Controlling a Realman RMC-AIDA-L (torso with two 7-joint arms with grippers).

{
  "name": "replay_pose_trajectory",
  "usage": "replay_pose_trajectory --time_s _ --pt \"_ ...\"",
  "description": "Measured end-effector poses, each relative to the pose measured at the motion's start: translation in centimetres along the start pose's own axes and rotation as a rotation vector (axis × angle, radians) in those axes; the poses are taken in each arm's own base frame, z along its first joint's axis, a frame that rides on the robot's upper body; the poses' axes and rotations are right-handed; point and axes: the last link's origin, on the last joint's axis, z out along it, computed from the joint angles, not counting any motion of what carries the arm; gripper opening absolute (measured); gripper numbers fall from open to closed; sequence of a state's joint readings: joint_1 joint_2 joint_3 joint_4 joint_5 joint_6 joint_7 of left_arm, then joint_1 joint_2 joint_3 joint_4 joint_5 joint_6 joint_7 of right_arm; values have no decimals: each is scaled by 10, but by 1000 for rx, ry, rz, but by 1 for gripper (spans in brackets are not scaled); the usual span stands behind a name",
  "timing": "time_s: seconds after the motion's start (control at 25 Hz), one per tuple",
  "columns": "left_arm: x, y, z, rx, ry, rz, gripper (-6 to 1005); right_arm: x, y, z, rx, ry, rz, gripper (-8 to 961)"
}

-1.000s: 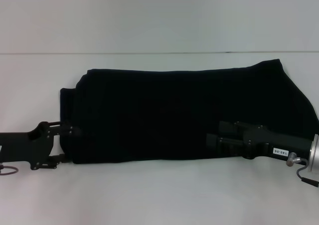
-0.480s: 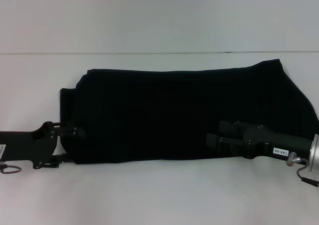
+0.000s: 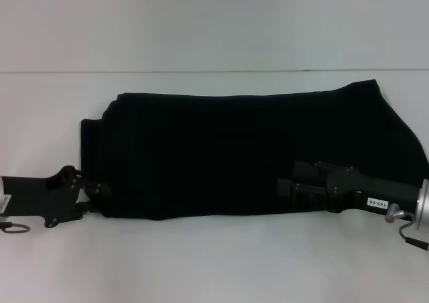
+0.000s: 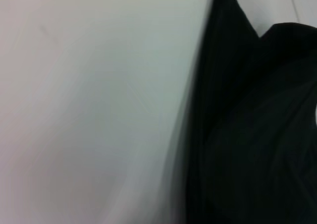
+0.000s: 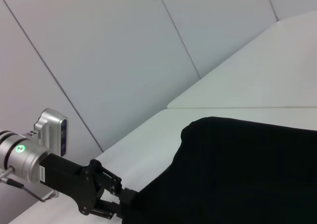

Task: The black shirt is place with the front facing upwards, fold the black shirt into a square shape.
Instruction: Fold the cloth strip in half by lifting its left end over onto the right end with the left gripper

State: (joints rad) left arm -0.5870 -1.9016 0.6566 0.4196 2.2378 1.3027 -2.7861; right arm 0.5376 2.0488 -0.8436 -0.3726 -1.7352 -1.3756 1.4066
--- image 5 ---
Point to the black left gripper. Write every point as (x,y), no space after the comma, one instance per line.
(69,179)

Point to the black shirt with FREE print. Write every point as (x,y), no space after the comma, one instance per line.
(235,172)

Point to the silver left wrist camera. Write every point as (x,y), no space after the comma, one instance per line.
(53,132)

